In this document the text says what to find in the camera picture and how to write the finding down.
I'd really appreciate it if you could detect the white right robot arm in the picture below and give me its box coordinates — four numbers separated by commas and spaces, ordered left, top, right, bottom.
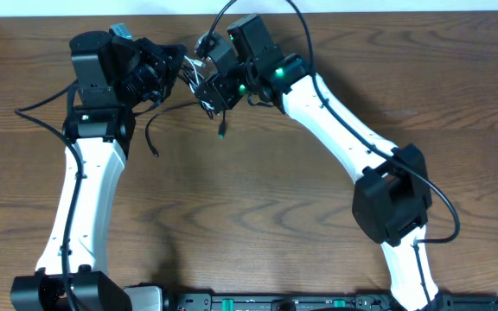
195, 15, 438, 310

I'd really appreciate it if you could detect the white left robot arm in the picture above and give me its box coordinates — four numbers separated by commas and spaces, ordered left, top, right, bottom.
10, 25, 187, 310

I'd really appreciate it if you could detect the white cable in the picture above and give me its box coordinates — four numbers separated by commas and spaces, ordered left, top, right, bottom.
182, 54, 215, 111

